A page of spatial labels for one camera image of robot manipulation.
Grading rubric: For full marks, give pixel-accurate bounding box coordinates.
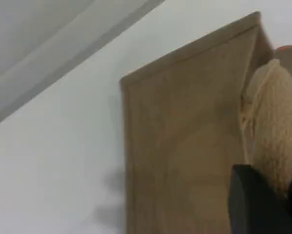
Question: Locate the brown jute tote bag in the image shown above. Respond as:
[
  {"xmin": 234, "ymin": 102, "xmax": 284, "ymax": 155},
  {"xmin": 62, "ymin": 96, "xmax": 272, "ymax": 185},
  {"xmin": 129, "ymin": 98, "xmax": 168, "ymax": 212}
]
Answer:
[{"xmin": 120, "ymin": 11, "xmax": 292, "ymax": 234}]

